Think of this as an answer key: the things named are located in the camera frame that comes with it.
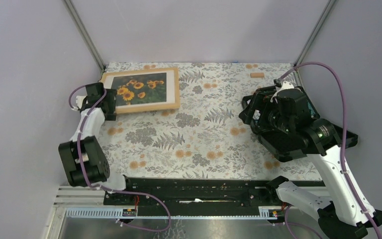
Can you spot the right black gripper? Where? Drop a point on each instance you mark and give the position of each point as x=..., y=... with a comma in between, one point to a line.
x=257, y=102

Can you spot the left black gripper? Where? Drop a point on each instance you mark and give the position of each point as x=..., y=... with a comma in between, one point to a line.
x=110, y=96

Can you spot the sunflower photo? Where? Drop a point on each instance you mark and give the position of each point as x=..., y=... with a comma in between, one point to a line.
x=140, y=89

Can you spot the wooden picture frame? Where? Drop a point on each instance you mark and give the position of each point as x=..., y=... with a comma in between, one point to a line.
x=174, y=89

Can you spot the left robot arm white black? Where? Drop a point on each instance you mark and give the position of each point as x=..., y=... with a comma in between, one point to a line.
x=84, y=161

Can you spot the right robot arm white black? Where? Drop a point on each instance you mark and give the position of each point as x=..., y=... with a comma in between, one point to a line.
x=345, y=213

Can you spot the black poker chip case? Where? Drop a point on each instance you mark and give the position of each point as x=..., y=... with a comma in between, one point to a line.
x=316, y=138

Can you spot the small wooden block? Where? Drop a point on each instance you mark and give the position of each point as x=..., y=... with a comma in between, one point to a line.
x=257, y=75

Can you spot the floral tablecloth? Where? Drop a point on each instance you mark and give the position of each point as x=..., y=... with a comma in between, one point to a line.
x=204, y=138

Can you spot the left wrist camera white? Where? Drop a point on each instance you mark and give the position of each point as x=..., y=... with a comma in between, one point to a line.
x=78, y=103

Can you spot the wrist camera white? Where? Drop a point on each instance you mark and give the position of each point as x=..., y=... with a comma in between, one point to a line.
x=78, y=103
x=281, y=85

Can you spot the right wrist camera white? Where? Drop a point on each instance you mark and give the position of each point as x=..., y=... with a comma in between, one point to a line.
x=281, y=85

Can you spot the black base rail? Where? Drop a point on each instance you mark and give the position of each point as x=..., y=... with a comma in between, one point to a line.
x=196, y=197

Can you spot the grey slotted cable duct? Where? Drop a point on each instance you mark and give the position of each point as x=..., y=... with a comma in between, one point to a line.
x=127, y=213

